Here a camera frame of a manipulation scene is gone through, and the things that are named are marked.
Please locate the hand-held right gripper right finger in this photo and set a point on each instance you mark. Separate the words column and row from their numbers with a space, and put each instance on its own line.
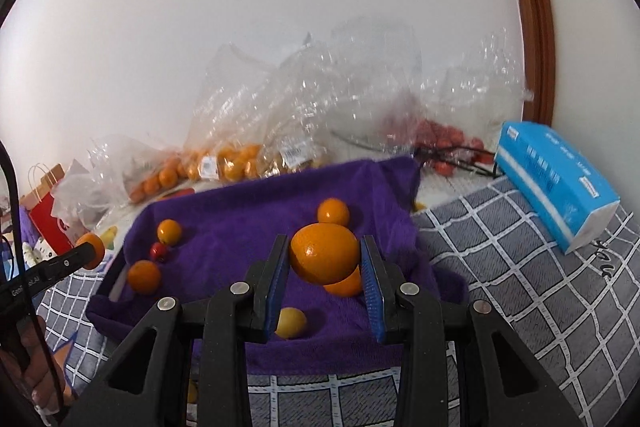
column 367, row 287

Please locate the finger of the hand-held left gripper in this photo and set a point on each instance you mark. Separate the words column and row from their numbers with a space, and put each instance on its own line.
column 62, row 261

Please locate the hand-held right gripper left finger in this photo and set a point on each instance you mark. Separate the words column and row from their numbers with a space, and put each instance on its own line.
column 279, row 282

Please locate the large orange with stem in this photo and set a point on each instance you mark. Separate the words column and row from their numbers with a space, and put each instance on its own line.
column 324, row 253

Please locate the red cherry tomato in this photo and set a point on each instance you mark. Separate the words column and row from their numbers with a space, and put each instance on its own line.
column 159, row 251

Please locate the person's left hand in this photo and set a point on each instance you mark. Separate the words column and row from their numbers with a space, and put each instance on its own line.
column 42, row 372

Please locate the white plush toy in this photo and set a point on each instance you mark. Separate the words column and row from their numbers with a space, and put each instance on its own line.
column 37, row 254

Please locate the red paper bag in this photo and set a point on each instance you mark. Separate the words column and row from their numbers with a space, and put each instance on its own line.
column 47, row 222

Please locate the white plastic bag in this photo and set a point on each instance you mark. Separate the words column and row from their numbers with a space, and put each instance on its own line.
column 85, row 202

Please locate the purple towel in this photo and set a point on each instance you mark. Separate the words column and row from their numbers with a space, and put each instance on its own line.
column 240, row 227

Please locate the small orange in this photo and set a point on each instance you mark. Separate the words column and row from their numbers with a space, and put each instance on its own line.
column 333, row 212
column 169, row 232

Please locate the clear bag of small tangerines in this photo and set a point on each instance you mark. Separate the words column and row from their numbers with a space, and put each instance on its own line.
column 155, row 174

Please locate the grey checked bed sheet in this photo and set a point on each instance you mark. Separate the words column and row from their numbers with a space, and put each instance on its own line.
column 500, row 282

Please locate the clear bag of oranges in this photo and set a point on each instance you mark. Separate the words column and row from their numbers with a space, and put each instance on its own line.
column 230, row 157

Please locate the clear bag of cherry tomatoes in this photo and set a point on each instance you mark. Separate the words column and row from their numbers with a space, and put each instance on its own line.
column 450, row 132

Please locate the empty clear plastic bag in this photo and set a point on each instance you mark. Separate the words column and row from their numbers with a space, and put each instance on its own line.
column 370, row 87

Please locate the blue tissue pack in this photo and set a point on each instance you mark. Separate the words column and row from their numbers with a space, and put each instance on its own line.
column 550, row 182

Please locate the brown wooden door frame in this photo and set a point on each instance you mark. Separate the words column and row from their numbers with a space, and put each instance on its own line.
column 535, row 7

